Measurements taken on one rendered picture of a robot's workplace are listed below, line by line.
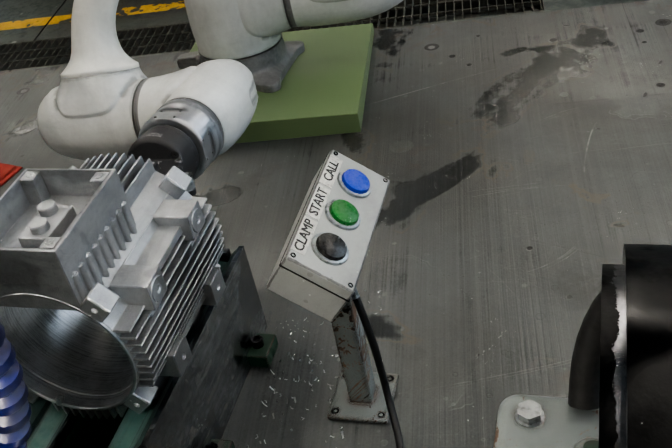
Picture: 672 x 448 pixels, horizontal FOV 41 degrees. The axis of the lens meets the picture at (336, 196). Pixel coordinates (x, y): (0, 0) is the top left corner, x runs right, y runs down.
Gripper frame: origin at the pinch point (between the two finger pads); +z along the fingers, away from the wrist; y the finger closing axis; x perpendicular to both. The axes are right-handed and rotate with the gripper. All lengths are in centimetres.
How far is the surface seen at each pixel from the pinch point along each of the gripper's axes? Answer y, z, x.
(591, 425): 48, 25, -6
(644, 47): 55, -90, 15
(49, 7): -213, -309, 66
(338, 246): 25.7, -1.2, 0.0
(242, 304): 8.0, -14.6, 17.1
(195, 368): 7.9, -1.1, 15.6
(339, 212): 24.9, -5.3, -1.2
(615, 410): 49, 43, -23
